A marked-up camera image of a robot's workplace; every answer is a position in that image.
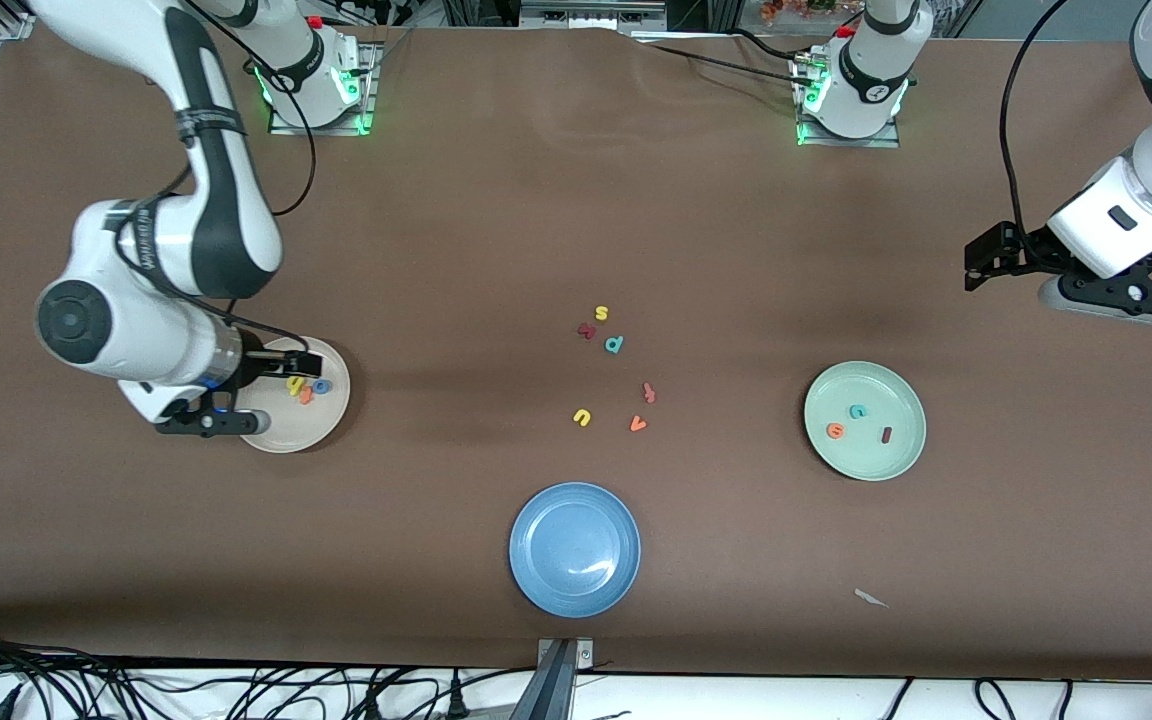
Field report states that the beige brown plate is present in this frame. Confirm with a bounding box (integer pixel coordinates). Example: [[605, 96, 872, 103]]
[[236, 336, 352, 454]]

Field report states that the green plate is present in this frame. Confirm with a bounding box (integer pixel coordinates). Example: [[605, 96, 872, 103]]
[[803, 361, 928, 482]]

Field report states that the orange foliage decoration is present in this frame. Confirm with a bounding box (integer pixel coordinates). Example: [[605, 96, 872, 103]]
[[761, 0, 862, 26]]

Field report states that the brown table cover sheet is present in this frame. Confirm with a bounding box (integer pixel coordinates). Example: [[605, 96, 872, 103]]
[[0, 18, 1152, 681]]

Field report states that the blue plate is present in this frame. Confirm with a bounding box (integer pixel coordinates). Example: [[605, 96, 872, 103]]
[[509, 482, 642, 619]]

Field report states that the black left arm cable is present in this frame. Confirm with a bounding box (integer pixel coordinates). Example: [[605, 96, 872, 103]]
[[1001, 0, 1072, 246]]

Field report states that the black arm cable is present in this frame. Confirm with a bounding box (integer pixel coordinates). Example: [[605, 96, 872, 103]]
[[151, 0, 317, 351], [1001, 0, 1072, 246]]

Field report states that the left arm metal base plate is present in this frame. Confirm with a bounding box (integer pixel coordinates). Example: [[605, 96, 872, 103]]
[[794, 55, 903, 149]]

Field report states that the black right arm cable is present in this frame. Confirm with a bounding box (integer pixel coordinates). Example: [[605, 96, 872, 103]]
[[151, 0, 317, 351]]

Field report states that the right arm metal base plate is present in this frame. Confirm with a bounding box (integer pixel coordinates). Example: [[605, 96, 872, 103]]
[[269, 40, 379, 136]]

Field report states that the black base cable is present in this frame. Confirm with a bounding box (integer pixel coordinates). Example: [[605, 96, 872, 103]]
[[631, 28, 822, 89]]

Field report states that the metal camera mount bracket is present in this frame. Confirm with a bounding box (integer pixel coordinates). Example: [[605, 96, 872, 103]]
[[509, 637, 595, 720]]

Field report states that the aluminium frame profile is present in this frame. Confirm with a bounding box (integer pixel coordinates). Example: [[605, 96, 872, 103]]
[[521, 0, 667, 31]]

